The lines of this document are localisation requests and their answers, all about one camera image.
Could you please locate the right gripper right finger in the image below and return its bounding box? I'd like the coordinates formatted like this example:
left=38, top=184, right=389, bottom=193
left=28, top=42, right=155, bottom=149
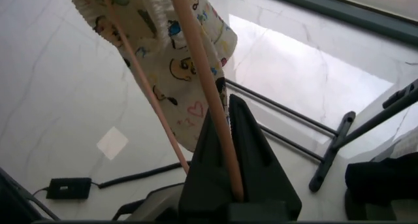
left=227, top=93, right=303, bottom=221

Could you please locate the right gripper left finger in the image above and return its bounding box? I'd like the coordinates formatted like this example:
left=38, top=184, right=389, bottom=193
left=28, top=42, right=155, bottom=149
left=178, top=112, right=236, bottom=222

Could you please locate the black clothes rack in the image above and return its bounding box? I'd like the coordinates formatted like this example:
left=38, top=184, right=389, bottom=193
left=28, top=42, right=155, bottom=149
left=225, top=78, right=418, bottom=194

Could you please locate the cream printed garment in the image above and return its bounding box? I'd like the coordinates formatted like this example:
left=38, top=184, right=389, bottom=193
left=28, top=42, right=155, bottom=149
left=65, top=0, right=238, bottom=153

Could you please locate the black cable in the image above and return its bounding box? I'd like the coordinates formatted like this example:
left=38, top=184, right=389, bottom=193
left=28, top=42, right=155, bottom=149
left=91, top=161, right=192, bottom=189

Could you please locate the black power adapter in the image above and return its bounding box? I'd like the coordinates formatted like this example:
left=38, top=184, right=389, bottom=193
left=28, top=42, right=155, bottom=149
left=45, top=177, right=93, bottom=200

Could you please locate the black garment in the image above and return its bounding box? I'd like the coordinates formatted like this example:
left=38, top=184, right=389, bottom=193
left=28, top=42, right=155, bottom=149
left=344, top=152, right=418, bottom=207

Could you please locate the pink clothes hanger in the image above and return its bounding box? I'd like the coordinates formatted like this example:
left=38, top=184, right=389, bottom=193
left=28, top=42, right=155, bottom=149
left=99, top=0, right=246, bottom=204

